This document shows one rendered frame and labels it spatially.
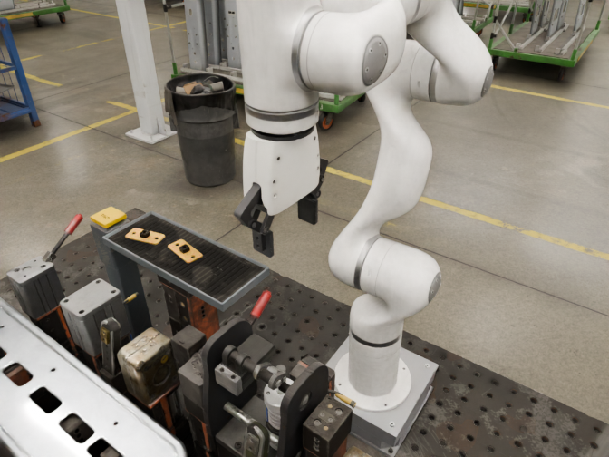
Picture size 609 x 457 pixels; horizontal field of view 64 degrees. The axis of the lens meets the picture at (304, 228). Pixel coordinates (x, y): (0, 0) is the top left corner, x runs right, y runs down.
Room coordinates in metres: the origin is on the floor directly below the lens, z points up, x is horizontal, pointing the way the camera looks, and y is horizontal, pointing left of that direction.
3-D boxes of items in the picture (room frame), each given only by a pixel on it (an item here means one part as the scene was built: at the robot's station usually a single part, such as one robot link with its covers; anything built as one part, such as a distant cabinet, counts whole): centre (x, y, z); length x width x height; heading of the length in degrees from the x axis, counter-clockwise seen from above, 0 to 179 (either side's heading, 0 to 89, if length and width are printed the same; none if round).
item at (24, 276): (0.91, 0.65, 0.88); 0.11 x 0.10 x 0.36; 144
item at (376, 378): (0.80, -0.17, 0.88); 0.19 x 0.19 x 0.18
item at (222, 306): (0.84, 0.26, 1.16); 0.37 x 0.14 x 0.02; 54
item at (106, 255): (0.99, 0.47, 0.92); 0.08 x 0.08 x 0.44; 54
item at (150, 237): (0.90, 0.36, 1.17); 0.08 x 0.04 x 0.01; 70
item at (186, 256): (0.85, 0.26, 1.17); 0.08 x 0.04 x 0.01; 44
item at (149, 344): (0.65, 0.31, 0.89); 0.13 x 0.11 x 0.38; 144
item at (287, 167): (0.54, 0.03, 1.52); 0.10 x 0.07 x 0.11; 141
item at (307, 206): (0.59, -0.01, 1.44); 0.03 x 0.03 x 0.07; 51
